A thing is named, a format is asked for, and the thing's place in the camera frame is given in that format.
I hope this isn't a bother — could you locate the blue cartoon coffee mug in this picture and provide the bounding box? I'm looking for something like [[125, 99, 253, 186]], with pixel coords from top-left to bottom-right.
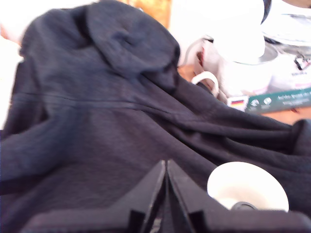
[[207, 161, 290, 213]]

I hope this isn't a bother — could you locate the black hooded sweatshirt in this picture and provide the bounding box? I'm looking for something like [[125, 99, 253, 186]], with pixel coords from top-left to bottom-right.
[[0, 0, 311, 233]]

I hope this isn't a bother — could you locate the green box with flag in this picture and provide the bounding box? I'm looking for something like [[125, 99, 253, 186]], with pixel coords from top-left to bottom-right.
[[227, 90, 311, 114]]

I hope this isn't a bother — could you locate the white mug with handle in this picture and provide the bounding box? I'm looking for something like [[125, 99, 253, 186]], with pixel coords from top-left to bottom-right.
[[190, 71, 221, 98]]

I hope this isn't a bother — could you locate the black power cable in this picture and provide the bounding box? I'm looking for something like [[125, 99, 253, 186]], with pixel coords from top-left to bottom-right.
[[178, 36, 215, 67]]

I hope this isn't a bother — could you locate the white round security camera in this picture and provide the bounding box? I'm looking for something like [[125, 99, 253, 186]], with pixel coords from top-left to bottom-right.
[[206, 0, 273, 66]]

